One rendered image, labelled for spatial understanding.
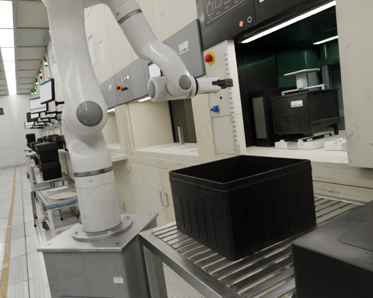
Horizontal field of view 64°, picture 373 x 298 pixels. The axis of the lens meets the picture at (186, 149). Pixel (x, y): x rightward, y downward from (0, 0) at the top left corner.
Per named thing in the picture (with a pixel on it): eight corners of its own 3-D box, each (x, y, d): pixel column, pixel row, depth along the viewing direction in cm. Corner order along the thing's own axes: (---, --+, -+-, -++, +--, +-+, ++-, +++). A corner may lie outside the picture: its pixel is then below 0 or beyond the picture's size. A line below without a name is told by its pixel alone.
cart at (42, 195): (40, 229, 354) (32, 190, 349) (84, 217, 381) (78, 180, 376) (52, 256, 271) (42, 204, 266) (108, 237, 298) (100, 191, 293)
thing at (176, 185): (247, 204, 101) (241, 154, 99) (319, 225, 76) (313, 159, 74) (174, 229, 88) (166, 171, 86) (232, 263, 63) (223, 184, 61)
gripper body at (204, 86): (183, 98, 114) (208, 96, 120) (198, 94, 106) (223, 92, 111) (181, 78, 114) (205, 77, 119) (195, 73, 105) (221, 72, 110)
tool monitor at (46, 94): (41, 112, 398) (36, 84, 394) (80, 107, 422) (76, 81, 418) (44, 109, 362) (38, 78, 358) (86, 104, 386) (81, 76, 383)
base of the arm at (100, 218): (58, 241, 90) (47, 181, 88) (93, 219, 108) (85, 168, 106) (115, 240, 85) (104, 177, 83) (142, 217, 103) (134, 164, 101)
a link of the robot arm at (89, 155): (76, 178, 86) (61, 96, 84) (68, 172, 103) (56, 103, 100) (117, 170, 92) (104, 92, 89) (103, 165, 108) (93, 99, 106)
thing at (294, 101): (272, 142, 147) (265, 77, 144) (300, 136, 157) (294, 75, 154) (315, 142, 126) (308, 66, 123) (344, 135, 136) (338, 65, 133)
